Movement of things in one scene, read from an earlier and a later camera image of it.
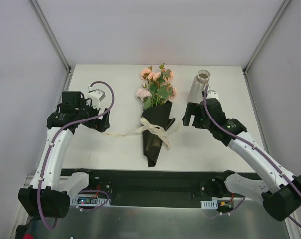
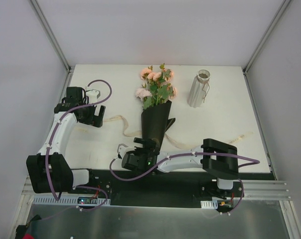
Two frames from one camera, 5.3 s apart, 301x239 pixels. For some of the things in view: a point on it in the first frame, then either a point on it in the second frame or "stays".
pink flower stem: x=146 y=73 stays
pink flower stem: x=166 y=92 stays
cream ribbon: x=150 y=128 to x=182 y=147
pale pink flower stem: x=145 y=94 stays
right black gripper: x=196 y=114 to x=145 y=143
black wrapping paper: x=159 y=114 stays
